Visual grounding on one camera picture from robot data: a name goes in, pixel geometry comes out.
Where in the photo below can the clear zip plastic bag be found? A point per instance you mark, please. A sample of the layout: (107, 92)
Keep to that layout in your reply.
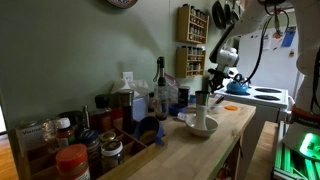
(173, 88)

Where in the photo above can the black hanging pan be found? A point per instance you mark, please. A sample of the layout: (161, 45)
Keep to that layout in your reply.
(219, 15)
(228, 10)

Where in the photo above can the pale blue box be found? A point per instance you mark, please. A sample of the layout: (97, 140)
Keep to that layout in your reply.
(140, 108)

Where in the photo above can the white crumpled plastic bag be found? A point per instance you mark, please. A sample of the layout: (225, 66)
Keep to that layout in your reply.
(133, 87)

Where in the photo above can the white refrigerator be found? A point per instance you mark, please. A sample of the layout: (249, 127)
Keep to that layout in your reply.
(276, 68)

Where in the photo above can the metal robot cart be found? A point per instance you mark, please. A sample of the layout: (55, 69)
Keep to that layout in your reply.
(286, 163)

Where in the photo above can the jar with dark lid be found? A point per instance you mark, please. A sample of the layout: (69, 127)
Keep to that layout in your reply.
(89, 141)

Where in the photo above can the clear bottle with black pump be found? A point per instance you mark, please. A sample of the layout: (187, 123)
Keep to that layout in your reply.
(161, 96)

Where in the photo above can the blue kettle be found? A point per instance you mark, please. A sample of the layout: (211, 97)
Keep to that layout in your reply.
(237, 88)

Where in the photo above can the jar with gold lid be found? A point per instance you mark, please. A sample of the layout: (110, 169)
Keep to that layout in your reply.
(108, 136)

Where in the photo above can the dark bottle with black cap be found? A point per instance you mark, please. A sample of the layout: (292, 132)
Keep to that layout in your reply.
(102, 115)

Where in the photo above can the small clear glass jar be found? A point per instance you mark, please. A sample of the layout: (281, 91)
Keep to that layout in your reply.
(50, 129)

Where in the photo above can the wooden spice rack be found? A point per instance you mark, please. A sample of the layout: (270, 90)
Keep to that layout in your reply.
(182, 26)
(181, 63)

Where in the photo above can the paper with orange print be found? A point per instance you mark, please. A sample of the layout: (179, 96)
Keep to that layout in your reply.
(278, 40)

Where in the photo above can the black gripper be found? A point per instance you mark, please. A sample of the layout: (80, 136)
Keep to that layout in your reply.
(218, 75)

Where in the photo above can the jar with orange lid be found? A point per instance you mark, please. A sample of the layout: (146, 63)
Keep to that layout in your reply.
(72, 161)

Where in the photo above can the white wall outlet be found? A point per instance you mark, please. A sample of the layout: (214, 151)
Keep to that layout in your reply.
(127, 76)

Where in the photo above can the clear plastic container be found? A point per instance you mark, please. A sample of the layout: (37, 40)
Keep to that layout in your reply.
(215, 109)

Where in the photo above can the jar with white Vietnam label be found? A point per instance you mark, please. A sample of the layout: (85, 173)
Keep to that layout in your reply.
(30, 135)

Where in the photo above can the white ceramic bowl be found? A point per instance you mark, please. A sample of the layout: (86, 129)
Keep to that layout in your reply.
(210, 128)

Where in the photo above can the dark labelled canister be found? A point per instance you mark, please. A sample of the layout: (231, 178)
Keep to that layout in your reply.
(183, 96)

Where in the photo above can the decorative round wall plate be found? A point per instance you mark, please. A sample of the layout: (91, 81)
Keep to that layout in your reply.
(122, 2)

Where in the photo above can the white electric stove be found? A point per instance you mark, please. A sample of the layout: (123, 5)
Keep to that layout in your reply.
(263, 103)

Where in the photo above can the blue measuring cup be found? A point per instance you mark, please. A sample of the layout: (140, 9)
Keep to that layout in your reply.
(148, 128)

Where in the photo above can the black pepper mill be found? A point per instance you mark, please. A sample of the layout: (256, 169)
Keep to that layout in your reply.
(127, 110)

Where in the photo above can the red label bottle white cap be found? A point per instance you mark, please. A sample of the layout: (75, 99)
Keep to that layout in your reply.
(64, 133)

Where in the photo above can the white paper on refrigerator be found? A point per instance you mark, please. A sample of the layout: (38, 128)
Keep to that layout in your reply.
(267, 42)

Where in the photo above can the dark blue bowl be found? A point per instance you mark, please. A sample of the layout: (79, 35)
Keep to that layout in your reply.
(176, 108)

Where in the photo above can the wooden spice tray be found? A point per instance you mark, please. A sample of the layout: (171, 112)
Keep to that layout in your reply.
(133, 150)

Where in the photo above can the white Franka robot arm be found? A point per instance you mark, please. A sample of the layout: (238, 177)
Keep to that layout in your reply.
(253, 16)

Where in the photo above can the spice jar with white lid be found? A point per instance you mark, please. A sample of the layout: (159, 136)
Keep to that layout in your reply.
(111, 155)

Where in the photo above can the blue paper on refrigerator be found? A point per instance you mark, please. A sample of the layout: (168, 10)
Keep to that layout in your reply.
(288, 37)

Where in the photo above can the white bottle with steel top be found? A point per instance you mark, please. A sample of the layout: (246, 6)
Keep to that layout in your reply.
(201, 113)

